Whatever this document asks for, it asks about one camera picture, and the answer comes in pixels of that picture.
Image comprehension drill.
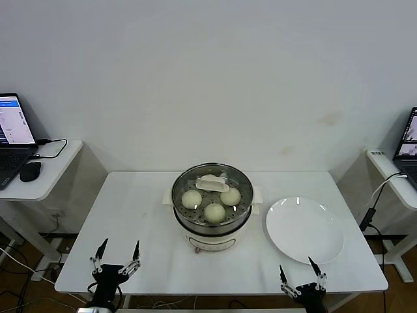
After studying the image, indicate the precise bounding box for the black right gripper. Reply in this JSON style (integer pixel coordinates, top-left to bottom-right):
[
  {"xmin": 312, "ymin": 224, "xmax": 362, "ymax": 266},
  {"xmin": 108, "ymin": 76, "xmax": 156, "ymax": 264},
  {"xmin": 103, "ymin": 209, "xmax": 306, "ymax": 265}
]
[{"xmin": 279, "ymin": 256, "xmax": 328, "ymax": 309}]

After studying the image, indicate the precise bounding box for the black laptop charger cable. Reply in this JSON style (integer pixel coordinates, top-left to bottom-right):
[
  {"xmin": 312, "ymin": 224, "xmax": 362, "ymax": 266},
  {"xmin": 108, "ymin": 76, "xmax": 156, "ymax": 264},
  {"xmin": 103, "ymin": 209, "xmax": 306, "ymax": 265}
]
[{"xmin": 31, "ymin": 138, "xmax": 68, "ymax": 160}]

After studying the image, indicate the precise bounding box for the white side desk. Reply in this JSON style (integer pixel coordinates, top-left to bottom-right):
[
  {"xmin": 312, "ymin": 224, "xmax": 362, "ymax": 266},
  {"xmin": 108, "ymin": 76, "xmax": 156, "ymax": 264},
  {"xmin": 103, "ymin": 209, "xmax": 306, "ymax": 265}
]
[
  {"xmin": 0, "ymin": 139, "xmax": 84, "ymax": 281},
  {"xmin": 364, "ymin": 148, "xmax": 417, "ymax": 283}
]

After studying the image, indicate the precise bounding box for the dark laptop with camera views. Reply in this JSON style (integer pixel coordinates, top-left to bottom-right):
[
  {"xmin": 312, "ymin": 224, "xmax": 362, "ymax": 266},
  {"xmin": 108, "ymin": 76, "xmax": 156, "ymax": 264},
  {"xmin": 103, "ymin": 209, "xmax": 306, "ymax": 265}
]
[{"xmin": 392, "ymin": 106, "xmax": 417, "ymax": 190}]

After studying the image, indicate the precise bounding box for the glass lid with cream handle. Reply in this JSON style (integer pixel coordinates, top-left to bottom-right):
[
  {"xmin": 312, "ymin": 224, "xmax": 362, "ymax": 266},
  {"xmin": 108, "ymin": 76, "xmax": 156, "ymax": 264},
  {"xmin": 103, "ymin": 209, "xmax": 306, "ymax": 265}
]
[{"xmin": 171, "ymin": 162, "xmax": 253, "ymax": 210}]

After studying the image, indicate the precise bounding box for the black adapter with cable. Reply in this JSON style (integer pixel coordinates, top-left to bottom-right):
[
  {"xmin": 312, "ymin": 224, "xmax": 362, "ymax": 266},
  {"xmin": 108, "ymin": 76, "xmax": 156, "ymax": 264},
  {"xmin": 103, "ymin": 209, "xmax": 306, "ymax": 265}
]
[{"xmin": 359, "ymin": 205, "xmax": 389, "ymax": 313}]

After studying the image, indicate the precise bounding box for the stainless steel steamer basket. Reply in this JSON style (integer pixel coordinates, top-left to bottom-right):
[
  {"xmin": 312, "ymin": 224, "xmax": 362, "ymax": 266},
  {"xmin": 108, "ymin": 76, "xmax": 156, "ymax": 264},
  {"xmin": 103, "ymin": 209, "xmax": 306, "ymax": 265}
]
[{"xmin": 162, "ymin": 162, "xmax": 264, "ymax": 230}]

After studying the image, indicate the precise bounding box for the white laptop cable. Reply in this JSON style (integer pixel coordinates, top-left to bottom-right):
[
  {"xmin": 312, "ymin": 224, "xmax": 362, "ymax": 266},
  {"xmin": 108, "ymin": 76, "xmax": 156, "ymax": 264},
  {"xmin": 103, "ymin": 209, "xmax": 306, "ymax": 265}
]
[{"xmin": 370, "ymin": 171, "xmax": 408, "ymax": 208}]

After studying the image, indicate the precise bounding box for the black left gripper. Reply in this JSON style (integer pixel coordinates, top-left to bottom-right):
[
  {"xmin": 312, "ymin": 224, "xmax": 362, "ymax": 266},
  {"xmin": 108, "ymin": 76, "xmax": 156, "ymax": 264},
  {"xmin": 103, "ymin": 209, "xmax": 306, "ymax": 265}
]
[{"xmin": 89, "ymin": 238, "xmax": 142, "ymax": 305}]

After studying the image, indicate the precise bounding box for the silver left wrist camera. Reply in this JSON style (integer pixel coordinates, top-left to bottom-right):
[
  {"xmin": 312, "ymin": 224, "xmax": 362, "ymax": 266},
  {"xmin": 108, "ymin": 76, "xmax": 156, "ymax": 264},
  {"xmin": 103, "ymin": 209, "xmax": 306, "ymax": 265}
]
[{"xmin": 76, "ymin": 306, "xmax": 115, "ymax": 313}]

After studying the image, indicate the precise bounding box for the round white plate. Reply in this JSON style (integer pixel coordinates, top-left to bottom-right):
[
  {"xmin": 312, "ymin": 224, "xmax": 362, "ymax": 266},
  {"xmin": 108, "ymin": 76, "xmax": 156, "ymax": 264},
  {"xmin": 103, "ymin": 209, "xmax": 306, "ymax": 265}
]
[{"xmin": 265, "ymin": 196, "xmax": 345, "ymax": 265}]

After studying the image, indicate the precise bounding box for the white floor cable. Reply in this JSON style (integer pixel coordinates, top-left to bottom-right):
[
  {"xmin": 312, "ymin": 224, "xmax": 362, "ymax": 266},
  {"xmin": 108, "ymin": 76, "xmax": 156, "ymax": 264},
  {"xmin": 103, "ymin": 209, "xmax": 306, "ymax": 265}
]
[{"xmin": 0, "ymin": 246, "xmax": 58, "ymax": 284}]

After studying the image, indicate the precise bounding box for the white electric cooker pot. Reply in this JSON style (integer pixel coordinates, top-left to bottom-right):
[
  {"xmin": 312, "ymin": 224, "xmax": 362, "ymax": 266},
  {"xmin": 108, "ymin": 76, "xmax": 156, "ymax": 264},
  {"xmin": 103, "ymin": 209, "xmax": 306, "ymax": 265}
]
[{"xmin": 172, "ymin": 202, "xmax": 261, "ymax": 254}]

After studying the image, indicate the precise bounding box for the black laptop with white screen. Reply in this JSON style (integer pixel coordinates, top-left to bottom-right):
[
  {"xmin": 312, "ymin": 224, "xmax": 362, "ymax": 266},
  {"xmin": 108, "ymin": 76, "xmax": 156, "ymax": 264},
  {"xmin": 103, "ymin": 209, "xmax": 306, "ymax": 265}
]
[{"xmin": 0, "ymin": 92, "xmax": 39, "ymax": 192}]

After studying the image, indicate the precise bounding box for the black computer mouse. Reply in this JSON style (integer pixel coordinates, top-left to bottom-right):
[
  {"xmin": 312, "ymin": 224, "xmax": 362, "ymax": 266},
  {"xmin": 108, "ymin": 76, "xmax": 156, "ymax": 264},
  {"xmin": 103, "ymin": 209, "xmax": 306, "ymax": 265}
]
[{"xmin": 18, "ymin": 160, "xmax": 42, "ymax": 182}]

